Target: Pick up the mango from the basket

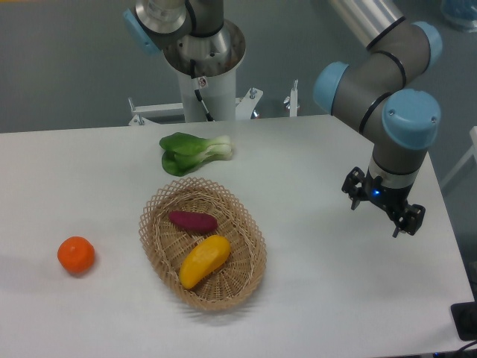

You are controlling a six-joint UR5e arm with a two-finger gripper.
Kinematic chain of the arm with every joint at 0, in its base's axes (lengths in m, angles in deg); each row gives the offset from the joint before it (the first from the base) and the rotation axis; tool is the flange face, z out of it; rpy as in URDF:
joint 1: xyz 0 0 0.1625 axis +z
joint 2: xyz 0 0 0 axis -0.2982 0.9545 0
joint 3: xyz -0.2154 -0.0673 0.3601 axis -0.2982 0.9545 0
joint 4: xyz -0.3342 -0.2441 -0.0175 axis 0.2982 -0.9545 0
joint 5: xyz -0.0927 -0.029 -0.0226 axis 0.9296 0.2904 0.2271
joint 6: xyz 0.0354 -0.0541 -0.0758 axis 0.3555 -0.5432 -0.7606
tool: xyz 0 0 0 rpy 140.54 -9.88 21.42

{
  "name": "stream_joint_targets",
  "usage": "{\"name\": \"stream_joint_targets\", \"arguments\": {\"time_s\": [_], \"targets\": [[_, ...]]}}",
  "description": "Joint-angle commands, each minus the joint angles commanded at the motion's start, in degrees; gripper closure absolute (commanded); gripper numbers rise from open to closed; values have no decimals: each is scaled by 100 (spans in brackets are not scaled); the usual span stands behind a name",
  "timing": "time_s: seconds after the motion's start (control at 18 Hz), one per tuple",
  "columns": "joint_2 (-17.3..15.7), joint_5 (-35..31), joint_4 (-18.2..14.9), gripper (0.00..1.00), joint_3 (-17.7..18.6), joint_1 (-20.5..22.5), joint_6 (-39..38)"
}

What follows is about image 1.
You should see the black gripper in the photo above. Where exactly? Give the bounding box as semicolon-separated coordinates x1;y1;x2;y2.
341;167;426;238

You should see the yellow mango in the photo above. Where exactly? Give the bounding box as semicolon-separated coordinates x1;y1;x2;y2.
179;235;231;289

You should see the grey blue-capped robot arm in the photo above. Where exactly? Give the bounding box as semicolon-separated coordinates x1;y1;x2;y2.
122;1;443;235

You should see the oval woven wicker basket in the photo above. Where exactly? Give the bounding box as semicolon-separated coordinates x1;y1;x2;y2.
139;178;267;310

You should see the black device at table edge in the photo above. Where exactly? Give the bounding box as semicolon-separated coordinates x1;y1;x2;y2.
450;301;476;341

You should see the purple sweet potato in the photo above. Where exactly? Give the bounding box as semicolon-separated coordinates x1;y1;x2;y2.
168;210;218;234

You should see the green bok choy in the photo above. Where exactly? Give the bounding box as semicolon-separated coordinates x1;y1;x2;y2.
159;132;233;177

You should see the blue object top right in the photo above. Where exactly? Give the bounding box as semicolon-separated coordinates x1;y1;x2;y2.
440;0;476;33

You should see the orange tangerine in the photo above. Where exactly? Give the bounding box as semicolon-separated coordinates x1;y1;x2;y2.
57;236;95;275

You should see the white frame at right edge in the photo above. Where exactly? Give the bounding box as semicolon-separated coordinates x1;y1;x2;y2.
440;126;476;195

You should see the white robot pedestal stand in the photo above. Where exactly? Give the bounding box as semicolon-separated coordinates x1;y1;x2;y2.
127;70;302;126

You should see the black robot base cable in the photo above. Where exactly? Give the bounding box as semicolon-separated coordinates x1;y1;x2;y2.
189;58;216;122

